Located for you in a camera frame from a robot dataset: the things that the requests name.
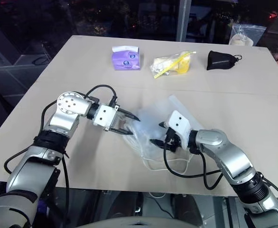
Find thin white cable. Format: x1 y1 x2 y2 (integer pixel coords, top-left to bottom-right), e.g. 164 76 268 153
149 191 166 199

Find grey robot torso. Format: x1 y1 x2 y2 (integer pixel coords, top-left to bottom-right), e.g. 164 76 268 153
85 215 201 228

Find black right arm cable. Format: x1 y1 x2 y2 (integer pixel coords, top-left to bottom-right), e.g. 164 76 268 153
163 142 278 199

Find dark rounded shape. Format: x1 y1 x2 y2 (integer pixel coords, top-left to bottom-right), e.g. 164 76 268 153
105 192 144 219
172 193 202 221

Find purple tissue pack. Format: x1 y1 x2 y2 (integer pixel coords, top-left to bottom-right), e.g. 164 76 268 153
111 45 141 71

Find white vertical post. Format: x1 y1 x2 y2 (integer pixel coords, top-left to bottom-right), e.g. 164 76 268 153
176 0 189 42

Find clear zip bag yellow contents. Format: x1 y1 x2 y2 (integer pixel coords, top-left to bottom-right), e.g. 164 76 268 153
149 49 197 80

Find black drawstring pouch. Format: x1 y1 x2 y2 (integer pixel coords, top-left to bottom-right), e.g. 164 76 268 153
206 49 243 71

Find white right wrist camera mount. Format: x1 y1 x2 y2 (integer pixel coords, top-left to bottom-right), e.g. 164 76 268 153
167 110 192 150

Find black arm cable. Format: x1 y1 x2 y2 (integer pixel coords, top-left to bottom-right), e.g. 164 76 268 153
163 142 278 199
3 85 119 216

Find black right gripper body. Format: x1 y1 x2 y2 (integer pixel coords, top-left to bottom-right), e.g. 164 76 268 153
163 127 184 153

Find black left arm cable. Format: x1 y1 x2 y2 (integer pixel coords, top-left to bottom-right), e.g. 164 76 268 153
3 85 119 216

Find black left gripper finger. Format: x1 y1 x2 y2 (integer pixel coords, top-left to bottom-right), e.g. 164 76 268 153
118 109 141 122
111 128 133 136

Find white translucent drawstring bag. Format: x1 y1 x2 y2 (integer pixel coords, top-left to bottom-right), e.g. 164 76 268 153
123 94 203 171

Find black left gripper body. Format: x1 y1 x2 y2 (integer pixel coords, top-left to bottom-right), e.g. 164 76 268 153
103 106 122 133

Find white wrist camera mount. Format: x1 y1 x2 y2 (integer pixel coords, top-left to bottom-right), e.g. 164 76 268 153
167 110 192 150
93 104 120 127

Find clear zip bag cream contents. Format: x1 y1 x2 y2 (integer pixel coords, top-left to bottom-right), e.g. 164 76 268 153
228 23 268 47

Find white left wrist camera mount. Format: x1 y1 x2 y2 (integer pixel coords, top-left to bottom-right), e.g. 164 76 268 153
93 104 120 127

